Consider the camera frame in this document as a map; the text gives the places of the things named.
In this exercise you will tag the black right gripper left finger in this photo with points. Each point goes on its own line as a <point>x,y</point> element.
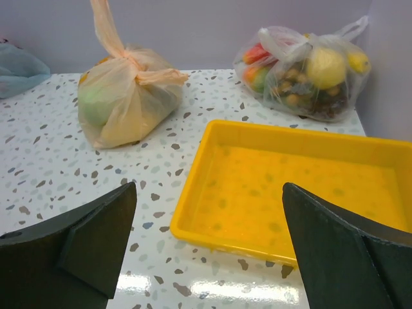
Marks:
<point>72,260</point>

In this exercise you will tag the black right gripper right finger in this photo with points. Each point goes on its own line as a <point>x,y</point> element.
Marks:
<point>345,259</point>

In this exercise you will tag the light blue printed plastic bag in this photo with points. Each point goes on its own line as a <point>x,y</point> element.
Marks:
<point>20,70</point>

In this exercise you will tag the orange banana-print plastic bag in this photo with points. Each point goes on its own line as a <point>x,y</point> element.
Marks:
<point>127,94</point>

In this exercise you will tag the clear plastic bag of fruit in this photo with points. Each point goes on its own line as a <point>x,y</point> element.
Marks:
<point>314,76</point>

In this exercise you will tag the yellow plastic tray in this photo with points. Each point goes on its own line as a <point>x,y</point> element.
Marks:
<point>260,190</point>

